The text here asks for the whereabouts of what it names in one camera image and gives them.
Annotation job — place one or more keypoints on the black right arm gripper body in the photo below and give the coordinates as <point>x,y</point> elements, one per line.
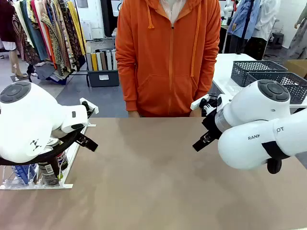
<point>212,124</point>

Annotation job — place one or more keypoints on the dark grey plastic basket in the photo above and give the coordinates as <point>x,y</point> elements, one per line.
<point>239,72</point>
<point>298,92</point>

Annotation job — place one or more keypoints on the blue Pocari Sweat can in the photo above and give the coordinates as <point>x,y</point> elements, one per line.
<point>24,173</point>

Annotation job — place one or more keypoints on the person's right forearm orange sleeve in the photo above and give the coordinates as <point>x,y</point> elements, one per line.
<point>124,83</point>

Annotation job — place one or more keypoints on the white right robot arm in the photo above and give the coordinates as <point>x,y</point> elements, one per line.
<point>251,107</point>

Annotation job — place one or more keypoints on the person's left forearm orange sleeve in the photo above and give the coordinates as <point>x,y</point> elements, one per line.
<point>206,79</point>

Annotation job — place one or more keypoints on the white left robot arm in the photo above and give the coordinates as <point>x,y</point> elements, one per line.
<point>24,119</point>

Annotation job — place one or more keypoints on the person's left hand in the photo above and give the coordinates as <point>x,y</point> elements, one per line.
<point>195,114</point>

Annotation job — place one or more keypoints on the person's right hand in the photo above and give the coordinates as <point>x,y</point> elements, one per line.
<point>134,114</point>

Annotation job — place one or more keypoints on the white side table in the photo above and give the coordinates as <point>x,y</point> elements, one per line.
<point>225,67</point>

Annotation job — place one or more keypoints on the dark grey storage bin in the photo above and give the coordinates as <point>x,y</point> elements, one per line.
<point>103,79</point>

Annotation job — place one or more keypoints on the person in orange hoodie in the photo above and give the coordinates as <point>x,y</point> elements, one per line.
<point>168,72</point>

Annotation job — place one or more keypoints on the light grey sample board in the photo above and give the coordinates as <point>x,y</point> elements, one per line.
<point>114,60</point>
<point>89,62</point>

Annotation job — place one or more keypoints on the yellow sample board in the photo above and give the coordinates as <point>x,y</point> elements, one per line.
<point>94,62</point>

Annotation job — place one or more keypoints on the white sample board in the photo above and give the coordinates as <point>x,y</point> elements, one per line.
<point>109,60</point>
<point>99,61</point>

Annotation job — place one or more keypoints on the grey cloth pile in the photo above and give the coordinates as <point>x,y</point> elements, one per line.
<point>48,72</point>

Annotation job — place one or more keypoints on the brown sample board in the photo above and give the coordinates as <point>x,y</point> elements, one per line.
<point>103,61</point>

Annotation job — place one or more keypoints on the black stand pole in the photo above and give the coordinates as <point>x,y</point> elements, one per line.
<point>245,28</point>

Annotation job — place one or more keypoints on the cardboard box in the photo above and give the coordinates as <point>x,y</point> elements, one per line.
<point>296,67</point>

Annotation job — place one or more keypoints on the black stool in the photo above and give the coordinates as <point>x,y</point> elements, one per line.
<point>278,39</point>

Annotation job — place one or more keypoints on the clothes rack with colourful garments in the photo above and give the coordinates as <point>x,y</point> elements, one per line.
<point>60,36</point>

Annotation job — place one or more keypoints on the white air purifier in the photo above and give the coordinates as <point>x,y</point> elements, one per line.
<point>86,30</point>

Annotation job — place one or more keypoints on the mannequin with maroon garment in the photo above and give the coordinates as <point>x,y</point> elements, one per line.
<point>7,24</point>

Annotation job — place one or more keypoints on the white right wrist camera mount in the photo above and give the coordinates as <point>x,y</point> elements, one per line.
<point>199,103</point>

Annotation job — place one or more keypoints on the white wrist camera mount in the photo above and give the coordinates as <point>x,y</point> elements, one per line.
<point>199,103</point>
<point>92,109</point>

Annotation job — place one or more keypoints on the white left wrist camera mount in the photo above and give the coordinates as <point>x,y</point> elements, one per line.
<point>92,109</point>

